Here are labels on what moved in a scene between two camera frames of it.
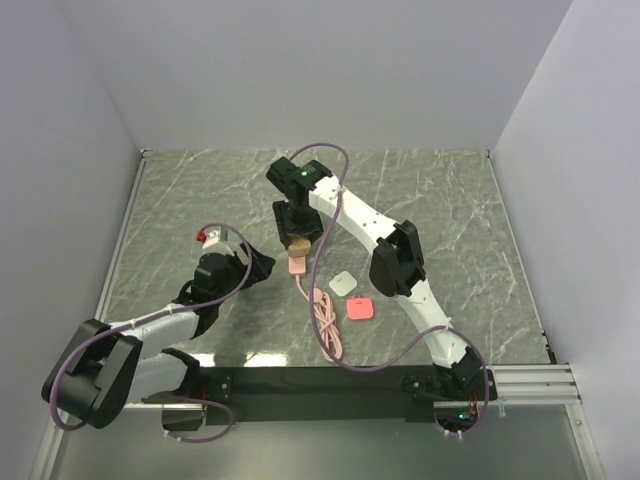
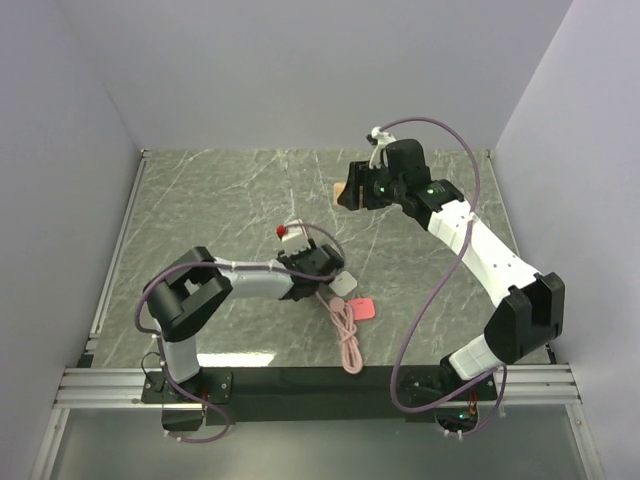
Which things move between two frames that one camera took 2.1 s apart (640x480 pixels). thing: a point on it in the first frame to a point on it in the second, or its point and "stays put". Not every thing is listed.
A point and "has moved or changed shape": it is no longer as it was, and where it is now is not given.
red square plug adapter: (360, 308) stays put
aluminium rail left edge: (120, 238) stays put
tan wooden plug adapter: (299, 248) has moved or changed shape
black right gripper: (313, 229) to (360, 174)
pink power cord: (325, 314) to (344, 321)
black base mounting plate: (337, 394) stays put
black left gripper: (260, 267) to (302, 254)
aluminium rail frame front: (535, 384) stays put
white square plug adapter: (343, 283) stays put
